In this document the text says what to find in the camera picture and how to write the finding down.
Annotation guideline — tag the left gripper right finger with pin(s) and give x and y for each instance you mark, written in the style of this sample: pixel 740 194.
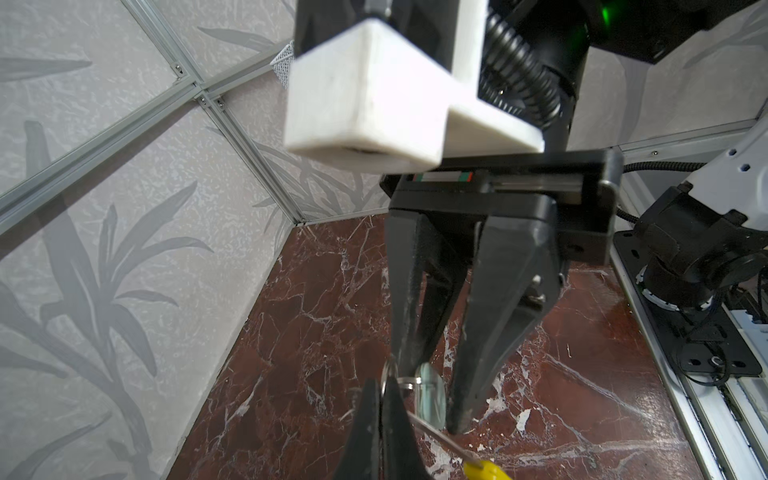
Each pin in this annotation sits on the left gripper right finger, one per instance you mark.
pixel 401 456

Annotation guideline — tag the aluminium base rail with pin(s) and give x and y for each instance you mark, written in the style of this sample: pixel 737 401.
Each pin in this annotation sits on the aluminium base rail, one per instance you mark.
pixel 693 264

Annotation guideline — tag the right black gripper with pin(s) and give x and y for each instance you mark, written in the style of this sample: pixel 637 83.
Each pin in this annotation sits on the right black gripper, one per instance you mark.
pixel 513 224

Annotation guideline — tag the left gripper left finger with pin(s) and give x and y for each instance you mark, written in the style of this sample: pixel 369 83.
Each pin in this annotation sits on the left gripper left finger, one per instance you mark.
pixel 362 451

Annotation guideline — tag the key with teal cap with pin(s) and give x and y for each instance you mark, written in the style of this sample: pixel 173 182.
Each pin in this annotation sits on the key with teal cap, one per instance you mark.
pixel 430 396

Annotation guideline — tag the white wire basket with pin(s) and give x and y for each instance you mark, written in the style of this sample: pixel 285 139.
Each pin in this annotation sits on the white wire basket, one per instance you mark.
pixel 281 64

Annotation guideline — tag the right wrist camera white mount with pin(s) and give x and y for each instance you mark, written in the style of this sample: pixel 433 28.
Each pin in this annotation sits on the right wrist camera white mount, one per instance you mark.
pixel 391 87

